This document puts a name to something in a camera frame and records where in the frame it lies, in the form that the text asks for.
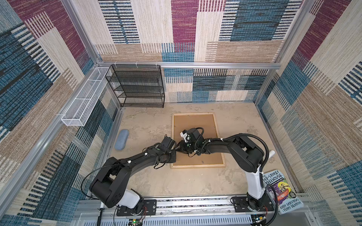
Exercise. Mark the colourful treehouse book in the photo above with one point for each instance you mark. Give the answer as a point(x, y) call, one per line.
point(288, 200)

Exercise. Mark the white wire mesh basket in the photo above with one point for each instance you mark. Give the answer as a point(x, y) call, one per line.
point(84, 103)

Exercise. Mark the small white cylinder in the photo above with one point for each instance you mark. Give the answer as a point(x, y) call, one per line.
point(271, 154)

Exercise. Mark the black white marker pen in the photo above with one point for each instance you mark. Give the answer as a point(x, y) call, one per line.
point(99, 219)

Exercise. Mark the light wooden picture frame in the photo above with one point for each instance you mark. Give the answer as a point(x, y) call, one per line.
point(198, 166)

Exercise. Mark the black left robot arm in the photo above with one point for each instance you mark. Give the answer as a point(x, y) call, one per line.
point(110, 183)

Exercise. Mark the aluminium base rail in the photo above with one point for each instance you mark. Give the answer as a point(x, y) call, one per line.
point(213, 210)

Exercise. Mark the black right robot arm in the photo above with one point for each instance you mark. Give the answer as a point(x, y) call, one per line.
point(249, 151)

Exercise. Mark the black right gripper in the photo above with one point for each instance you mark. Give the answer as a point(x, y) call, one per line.
point(182, 147)

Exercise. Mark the blue grey glasses case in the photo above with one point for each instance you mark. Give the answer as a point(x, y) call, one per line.
point(121, 140)

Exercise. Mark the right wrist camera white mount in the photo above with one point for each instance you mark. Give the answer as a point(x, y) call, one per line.
point(186, 137)

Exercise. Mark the brown frame backing board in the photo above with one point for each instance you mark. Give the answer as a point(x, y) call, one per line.
point(195, 121)

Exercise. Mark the black wire mesh shelf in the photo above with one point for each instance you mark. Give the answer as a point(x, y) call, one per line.
point(137, 85)

